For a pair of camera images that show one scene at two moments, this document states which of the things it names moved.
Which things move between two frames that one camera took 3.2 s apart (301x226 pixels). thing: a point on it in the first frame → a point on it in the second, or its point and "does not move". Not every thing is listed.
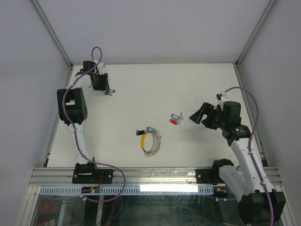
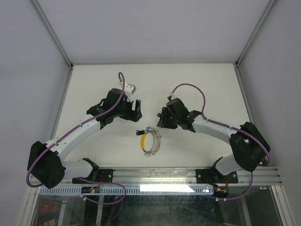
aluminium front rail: (135, 175) does not move
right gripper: (204, 109) → (162, 122)
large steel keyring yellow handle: (157, 139) does not move
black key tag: (140, 133) does not move
